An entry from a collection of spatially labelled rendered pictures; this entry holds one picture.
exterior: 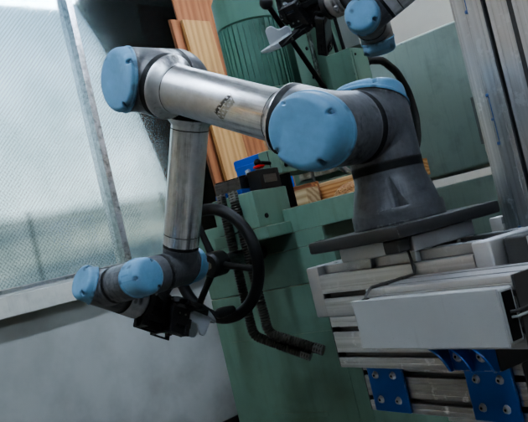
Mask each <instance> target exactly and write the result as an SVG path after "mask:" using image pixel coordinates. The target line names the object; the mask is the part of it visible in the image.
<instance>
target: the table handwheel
mask: <svg viewBox="0 0 528 422"><path fill-rule="evenodd" d="M206 215H216V216H220V217H221V218H223V219H226V220H228V221H229V222H230V223H232V224H233V225H234V226H235V227H236V228H237V229H238V230H239V232H240V233H241V235H242V237H243V238H244V240H245V242H246V244H247V247H248V250H249V252H250V255H251V263H252V265H246V262H245V258H244V257H245V256H244V255H243V253H242V252H243V250H239V251H238V253H239V254H236V253H227V254H226V252H224V251H223V250H217V251H214V250H213V248H212V246H211V244H210V242H209V240H208V237H207V235H206V233H205V231H204V228H203V226H202V224H201V225H200V236H199V237H200V238H201V240H202V243H203V245H204V248H205V250H206V256H207V258H206V259H207V262H209V269H208V272H207V274H206V275H207V277H206V280H205V282H204V286H203V288H202V291H201V292H200V294H199V298H197V296H196V295H195V294H194V293H193V291H192V289H191V288H190V286H189V285H188V286H180V287H178V289H179V291H180V293H181V295H182V297H184V298H187V299H189V300H191V301H195V302H198V303H200V304H202V305H203V306H205V307H206V308H208V307H207V306H206V305H205V304H204V300H205V297H206V295H207V293H208V290H209V288H210V286H211V283H212V281H213V279H214V278H215V277H217V276H220V275H225V274H227V273H228V272H229V270H243V271H250V272H252V282H251V289H250V291H249V293H248V296H247V298H246V299H245V300H244V302H243V303H242V304H241V305H240V306H239V307H237V308H236V311H235V312H233V313H231V314H230V315H229V316H226V317H224V318H221V319H218V318H216V317H215V315H214V313H215V310H212V309H210V308H208V309H209V311H210V312H211V313H212V314H213V316H214V317H215V320H216V323H219V324H229V323H233V322H238V321H239V320H241V319H243V318H244V317H246V316H247V315H248V314H249V313H250V312H251V311H252V310H253V309H254V307H255V306H256V304H257V302H258V301H259V299H260V296H261V293H262V289H263V285H264V279H265V265H264V259H265V258H266V257H267V248H266V247H265V246H264V245H260V243H259V241H258V239H257V237H256V234H255V233H254V231H253V229H252V228H251V226H250V225H249V224H248V223H247V222H246V221H245V219H244V218H243V217H242V216H240V215H239V214H238V213H237V212H236V211H235V210H233V209H231V208H229V207H226V206H225V205H221V204H217V203H206V204H203V205H202V215H201V217H204V216H206ZM238 263H241V264H238Z"/></svg>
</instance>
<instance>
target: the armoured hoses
mask: <svg viewBox="0 0 528 422"><path fill-rule="evenodd" d="M227 194H228V198H229V200H230V204H231V207H232V208H231V209H233V210H235V211H236V212H237V213H238V214H239V215H240V216H242V217H244V216H243V213H242V211H241V206H240V203H239V198H238V192H237V191H236V190H235V191H230V192H228V193H227ZM216 199H217V203H218V204H221V205H225V206H226V207H227V202H226V196H225V194H220V195H217V196H216ZM221 220H222V223H223V224H222V225H223V228H224V231H225V232H224V233H225V237H226V241H227V242H226V243H227V246H228V250H229V251H230V252H229V253H236V254H239V253H238V251H239V250H238V248H237V243H236V237H235V235H234V232H233V231H234V230H233V227H232V224H231V223H230V222H229V221H228V220H226V219H223V218H221ZM237 230H238V229H237ZM237 232H238V235H239V238H240V243H241V248H242V250H243V252H242V253H243V255H244V256H245V257H244V258H245V262H246V264H247V265H252V263H251V255H250V252H249V250H248V247H247V244H246V242H245V240H244V238H243V237H242V235H241V233H240V232H239V230H238V231H237ZM233 271H234V275H235V279H236V284H237V287H238V288H237V290H238V292H239V297H240V301H241V304H242V303H243V302H244V300H245V299H246V298H247V296H248V290H247V289H246V288H247V286H246V281H245V277H244V273H243V272H244V271H243V270H233ZM248 274H249V277H250V282H252V272H250V271H248ZM264 298H265V297H264V294H263V292H262V293H261V296H260V299H259V301H258V302H257V304H256V305H257V309H258V311H259V312H258V314H260V315H259V317H260V319H261V324H262V327H263V329H262V330H263V331H264V333H265V334H266V335H264V334H262V333H260V332H259V331H258V330H257V328H256V326H255V325H256V324H255V321H254V319H255V318H254V316H253V312H252V311H251V312H250V313H249V314H248V315H247V316H246V317H244V319H245V322H246V329H247V330H248V331H247V332H248V333H249V336H251V338H253V340H254V341H256V342H259V343H261V344H264V345H267V346H269V347H274V348H276V349H278V350H281V351H282V352H285V353H289V354H292V355H294V356H297V357H300V358H302V359H305V360H308V361H310V360H311V358H312V357H313V353H316V354H318V355H321V356H323V355H324V352H325V348H326V347H325V345H323V344H320V343H317V342H310V341H308V340H305V339H302V338H300V337H295V336H292V335H289V334H286V333H282V332H278V331H276V330H274V329H273V327H272V324H271V321H270V319H271V318H270V317H269V315H268V314H269V313H268V310H267V305H266V302H265V299H264Z"/></svg>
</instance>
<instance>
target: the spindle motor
mask: <svg viewBox="0 0 528 422"><path fill-rule="evenodd" d="M272 1H273V4H272V7H273V8H274V10H275V11H276V13H277V15H278V16H279V13H278V10H277V3H276V0H272ZM259 2H260V0H213V1H212V4H211V9H212V13H213V16H214V20H215V26H216V30H217V34H218V37H219V41H220V47H221V51H222V54H223V58H224V61H225V68H226V72H227V75H228V76H230V77H234V78H237V79H241V80H247V81H251V82H255V83H258V84H262V85H268V86H271V87H275V88H279V89H280V88H281V87H283V86H284V85H286V84H288V83H292V82H295V80H294V76H293V72H292V66H291V63H290V59H289V55H288V51H287V46H284V47H281V48H280V49H277V50H275V51H272V52H271V53H265V54H262V53H261V51H262V50H263V49H264V48H265V47H267V46H269V45H270V44H269V42H268V39H267V35H266V28H267V27H269V26H273V27H274V28H277V29H280V27H279V26H278V24H277V22H276V21H275V20H274V18H273V17H272V15H271V14H270V13H269V11H268V10H265V9H263V8H261V6H260V3H259Z"/></svg>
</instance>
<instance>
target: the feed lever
mask: <svg viewBox="0 0 528 422"><path fill-rule="evenodd" d="M259 3H260V6H261V8H263V9H265V10H268V11H269V13H270V14H271V15H272V17H273V18H274V20H275V21H276V22H277V24H278V26H279V27H280V28H282V27H284V26H285V24H284V23H283V22H282V20H281V19H280V18H279V16H278V15H277V13H276V11H275V10H274V8H273V7H272V4H273V1H272V0H260V2H259ZM291 45H292V46H293V47H294V49H295V50H296V52H297V53H298V55H299V56H300V58H301V59H302V61H303V62H304V63H305V65H306V66H307V68H308V69H309V71H310V72H311V74H312V75H313V77H314V79H316V81H317V82H318V84H319V85H320V87H321V88H323V89H326V90H328V88H327V86H326V85H325V83H324V82H323V81H322V79H321V78H320V76H319V75H318V73H317V71H316V70H315V68H314V67H313V66H312V65H311V63H310V62H309V60H308V58H307V57H306V55H305V54H304V52H303V51H302V50H301V48H300V47H299V45H298V44H297V42H296V41H293V42H291Z"/></svg>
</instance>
